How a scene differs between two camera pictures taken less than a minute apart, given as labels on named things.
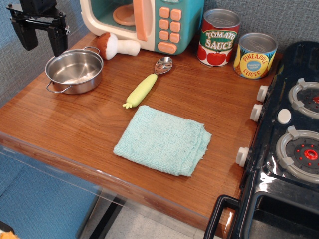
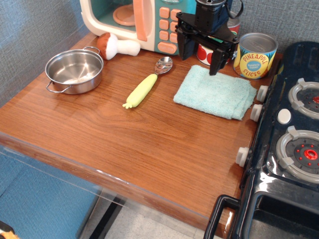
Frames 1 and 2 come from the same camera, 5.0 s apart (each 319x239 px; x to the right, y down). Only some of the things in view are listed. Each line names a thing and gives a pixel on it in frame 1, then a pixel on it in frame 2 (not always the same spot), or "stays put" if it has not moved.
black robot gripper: x=41 y=12 → x=210 y=22
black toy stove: x=278 y=197 stays put
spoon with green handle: x=162 y=65 stays put
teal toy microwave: x=174 y=27 stays put
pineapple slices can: x=254 y=56 stays put
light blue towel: x=163 y=142 → x=223 y=94
